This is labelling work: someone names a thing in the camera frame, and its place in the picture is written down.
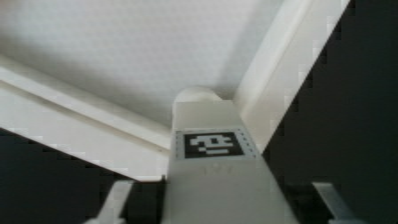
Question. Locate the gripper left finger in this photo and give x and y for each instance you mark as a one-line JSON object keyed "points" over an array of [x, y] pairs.
{"points": [[132, 205]]}

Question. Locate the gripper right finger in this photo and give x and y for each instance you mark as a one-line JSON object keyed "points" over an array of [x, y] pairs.
{"points": [[319, 205]]}

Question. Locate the white desk leg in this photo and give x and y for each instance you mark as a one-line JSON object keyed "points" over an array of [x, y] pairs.
{"points": [[221, 190]]}

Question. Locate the white desk tabletop panel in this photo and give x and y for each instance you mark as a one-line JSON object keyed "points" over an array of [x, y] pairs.
{"points": [[108, 54]]}

